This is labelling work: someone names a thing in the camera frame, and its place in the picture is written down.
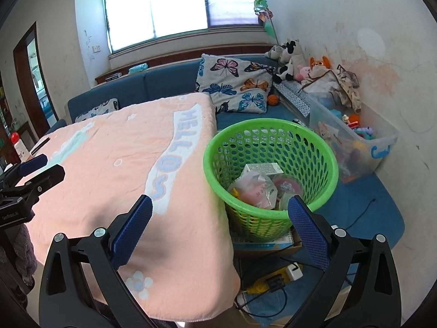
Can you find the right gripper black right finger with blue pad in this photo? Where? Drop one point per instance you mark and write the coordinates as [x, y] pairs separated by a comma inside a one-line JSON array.
[[359, 283]]

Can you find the grey plush toy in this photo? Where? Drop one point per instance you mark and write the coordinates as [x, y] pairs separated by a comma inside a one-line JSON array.
[[275, 53]]

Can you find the pink plush toy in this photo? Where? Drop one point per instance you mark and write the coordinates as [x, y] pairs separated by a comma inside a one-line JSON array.
[[303, 73]]

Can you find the small orange ball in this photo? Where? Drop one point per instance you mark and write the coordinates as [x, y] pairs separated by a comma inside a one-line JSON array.
[[273, 100]]

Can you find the clear plastic toy bin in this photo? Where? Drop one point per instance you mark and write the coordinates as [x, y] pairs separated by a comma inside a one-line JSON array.
[[360, 141]]

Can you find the orange fox plush toy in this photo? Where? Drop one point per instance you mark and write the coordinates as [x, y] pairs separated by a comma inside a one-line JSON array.
[[320, 64]]

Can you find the green plastic basket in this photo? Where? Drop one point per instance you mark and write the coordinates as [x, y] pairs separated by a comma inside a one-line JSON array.
[[302, 155]]

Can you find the white bottle red cap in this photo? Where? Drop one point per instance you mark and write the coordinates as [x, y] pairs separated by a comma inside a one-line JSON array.
[[20, 147]]

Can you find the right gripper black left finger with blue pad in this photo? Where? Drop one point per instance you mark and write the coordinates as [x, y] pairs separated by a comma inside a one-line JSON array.
[[65, 299]]

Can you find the small patterned cushion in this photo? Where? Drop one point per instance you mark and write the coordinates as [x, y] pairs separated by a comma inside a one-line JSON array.
[[106, 107]]

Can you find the butterfly print pillow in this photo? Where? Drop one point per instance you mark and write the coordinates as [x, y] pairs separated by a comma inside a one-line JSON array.
[[235, 85]]

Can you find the black remote control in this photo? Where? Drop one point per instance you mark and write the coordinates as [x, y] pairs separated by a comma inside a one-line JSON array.
[[39, 146]]

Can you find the crushed white plastic carton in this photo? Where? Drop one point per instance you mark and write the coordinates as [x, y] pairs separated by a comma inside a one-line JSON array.
[[255, 185]]

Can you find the pink blanket table cover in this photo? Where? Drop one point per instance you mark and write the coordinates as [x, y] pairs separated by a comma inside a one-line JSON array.
[[129, 191]]

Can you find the clear plastic lid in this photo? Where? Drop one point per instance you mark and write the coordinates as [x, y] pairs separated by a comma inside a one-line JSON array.
[[287, 187]]

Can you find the white yellow power strip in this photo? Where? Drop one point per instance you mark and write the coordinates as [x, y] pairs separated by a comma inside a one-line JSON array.
[[276, 280]]

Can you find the colourful pinwheel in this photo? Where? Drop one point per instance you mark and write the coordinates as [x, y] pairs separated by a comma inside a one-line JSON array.
[[265, 15]]

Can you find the teal tissue pack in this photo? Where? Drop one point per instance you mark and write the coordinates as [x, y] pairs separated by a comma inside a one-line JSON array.
[[138, 68]]

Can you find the patterned cloth on bin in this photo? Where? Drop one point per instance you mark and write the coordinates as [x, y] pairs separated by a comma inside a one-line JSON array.
[[340, 82]]

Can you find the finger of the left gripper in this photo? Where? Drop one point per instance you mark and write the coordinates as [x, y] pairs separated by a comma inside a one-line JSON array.
[[39, 183], [30, 165]]

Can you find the cow plush toy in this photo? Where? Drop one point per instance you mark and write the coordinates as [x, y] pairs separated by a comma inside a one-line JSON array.
[[290, 63]]

